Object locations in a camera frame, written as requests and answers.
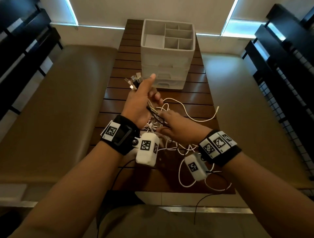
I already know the person's left forearm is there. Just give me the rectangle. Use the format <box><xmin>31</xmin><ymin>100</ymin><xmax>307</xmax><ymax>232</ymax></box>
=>
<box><xmin>9</xmin><ymin>141</ymin><xmax>123</xmax><ymax>238</ymax></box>

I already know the person's right hand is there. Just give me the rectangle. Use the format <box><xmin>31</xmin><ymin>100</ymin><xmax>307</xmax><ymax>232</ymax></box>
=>
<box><xmin>157</xmin><ymin>110</ymin><xmax>213</xmax><ymax>147</ymax></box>

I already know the wooden slatted table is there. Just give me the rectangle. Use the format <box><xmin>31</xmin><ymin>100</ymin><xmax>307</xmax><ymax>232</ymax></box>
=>
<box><xmin>88</xmin><ymin>19</ymin><xmax>236</xmax><ymax>195</ymax></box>

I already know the wire mesh panel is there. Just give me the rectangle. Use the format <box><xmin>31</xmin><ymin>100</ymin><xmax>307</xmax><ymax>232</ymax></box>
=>
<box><xmin>259</xmin><ymin>49</ymin><xmax>314</xmax><ymax>177</ymax></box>

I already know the person's right forearm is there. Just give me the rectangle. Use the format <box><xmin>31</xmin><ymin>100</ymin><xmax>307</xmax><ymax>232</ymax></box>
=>
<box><xmin>222</xmin><ymin>152</ymin><xmax>314</xmax><ymax>238</ymax></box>

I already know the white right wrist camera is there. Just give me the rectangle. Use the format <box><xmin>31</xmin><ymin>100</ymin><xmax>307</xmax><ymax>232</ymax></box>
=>
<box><xmin>184</xmin><ymin>152</ymin><xmax>211</xmax><ymax>182</ymax></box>

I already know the black left wristband with markers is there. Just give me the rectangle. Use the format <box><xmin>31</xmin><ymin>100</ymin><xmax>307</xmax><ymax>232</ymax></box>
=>
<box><xmin>100</xmin><ymin>114</ymin><xmax>141</xmax><ymax>156</ymax></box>

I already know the white drawer organizer box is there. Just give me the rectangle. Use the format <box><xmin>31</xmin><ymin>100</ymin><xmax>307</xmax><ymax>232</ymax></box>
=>
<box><xmin>140</xmin><ymin>19</ymin><xmax>196</xmax><ymax>90</ymax></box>

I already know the black right wristband with markers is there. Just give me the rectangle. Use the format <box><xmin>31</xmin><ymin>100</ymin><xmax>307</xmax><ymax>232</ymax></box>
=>
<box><xmin>198</xmin><ymin>130</ymin><xmax>242</xmax><ymax>167</ymax></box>

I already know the black wristband with markers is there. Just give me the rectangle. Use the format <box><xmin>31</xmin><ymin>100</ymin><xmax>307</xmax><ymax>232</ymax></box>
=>
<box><xmin>100</xmin><ymin>114</ymin><xmax>141</xmax><ymax>156</ymax></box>
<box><xmin>198</xmin><ymin>130</ymin><xmax>242</xmax><ymax>167</ymax></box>

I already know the thin black camera wire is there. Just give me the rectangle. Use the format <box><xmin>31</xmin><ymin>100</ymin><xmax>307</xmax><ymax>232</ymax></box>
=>
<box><xmin>194</xmin><ymin>171</ymin><xmax>230</xmax><ymax>225</ymax></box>
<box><xmin>97</xmin><ymin>159</ymin><xmax>137</xmax><ymax>238</ymax></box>

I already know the beige roller blind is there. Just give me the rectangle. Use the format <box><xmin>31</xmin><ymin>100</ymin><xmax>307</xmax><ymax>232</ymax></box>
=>
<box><xmin>65</xmin><ymin>0</ymin><xmax>238</xmax><ymax>35</ymax></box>
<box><xmin>39</xmin><ymin>0</ymin><xmax>79</xmax><ymax>25</ymax></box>

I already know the person's left hand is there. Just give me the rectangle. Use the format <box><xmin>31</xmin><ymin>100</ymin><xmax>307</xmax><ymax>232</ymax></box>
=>
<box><xmin>121</xmin><ymin>73</ymin><xmax>164</xmax><ymax>130</ymax></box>

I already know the person's dark trouser leg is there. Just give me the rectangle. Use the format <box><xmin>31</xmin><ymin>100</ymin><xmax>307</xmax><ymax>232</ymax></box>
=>
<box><xmin>96</xmin><ymin>190</ymin><xmax>145</xmax><ymax>229</ymax></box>

